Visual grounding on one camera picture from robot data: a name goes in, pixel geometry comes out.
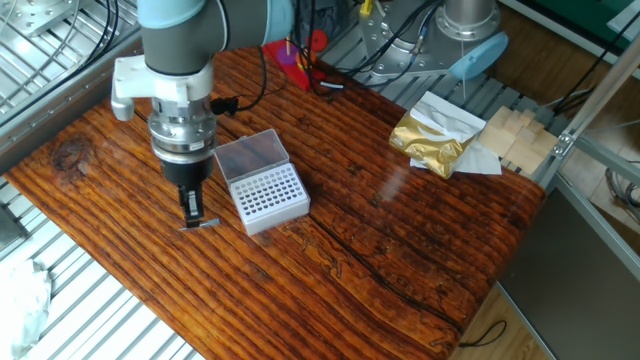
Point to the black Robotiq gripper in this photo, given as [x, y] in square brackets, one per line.
[185, 172]

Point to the translucent medium pipette tip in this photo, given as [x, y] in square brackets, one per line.
[211, 222]

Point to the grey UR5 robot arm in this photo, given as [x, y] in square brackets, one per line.
[175, 45]

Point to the white pipette tip box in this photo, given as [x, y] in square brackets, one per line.
[265, 190]

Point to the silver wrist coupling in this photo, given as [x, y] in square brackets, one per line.
[182, 130]

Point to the crumpled white cloth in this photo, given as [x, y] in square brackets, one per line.
[20, 305]

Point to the grey cloth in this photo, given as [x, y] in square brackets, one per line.
[330, 20]

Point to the silver mounting plate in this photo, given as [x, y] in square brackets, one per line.
[35, 15]

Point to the gold tissue pack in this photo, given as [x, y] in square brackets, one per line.
[430, 145]

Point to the yellow clip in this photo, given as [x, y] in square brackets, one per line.
[366, 7]

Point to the wooden block puzzle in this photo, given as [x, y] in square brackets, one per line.
[520, 140]

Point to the grey panel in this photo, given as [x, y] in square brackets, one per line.
[575, 280]

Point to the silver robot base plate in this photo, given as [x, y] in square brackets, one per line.
[395, 50]

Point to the aluminium frame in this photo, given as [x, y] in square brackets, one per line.
[597, 102]

